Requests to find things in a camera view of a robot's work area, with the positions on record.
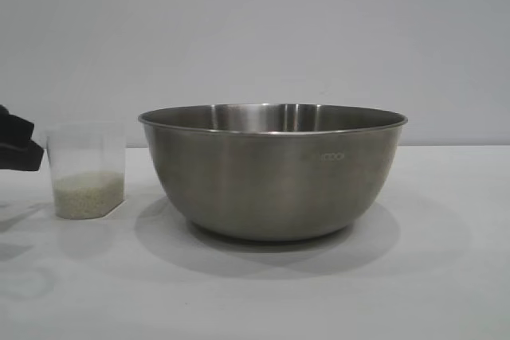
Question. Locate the stainless steel mixing bowl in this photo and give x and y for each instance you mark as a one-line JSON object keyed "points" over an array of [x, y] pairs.
{"points": [[271, 180]]}

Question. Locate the clear plastic measuring cup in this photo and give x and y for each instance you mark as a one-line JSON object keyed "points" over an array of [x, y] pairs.
{"points": [[85, 149]]}

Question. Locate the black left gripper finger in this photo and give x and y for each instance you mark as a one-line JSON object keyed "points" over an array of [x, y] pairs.
{"points": [[20, 159], [14, 125]]}

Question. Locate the white rice grains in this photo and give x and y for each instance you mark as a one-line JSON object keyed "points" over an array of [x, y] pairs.
{"points": [[87, 194]]}

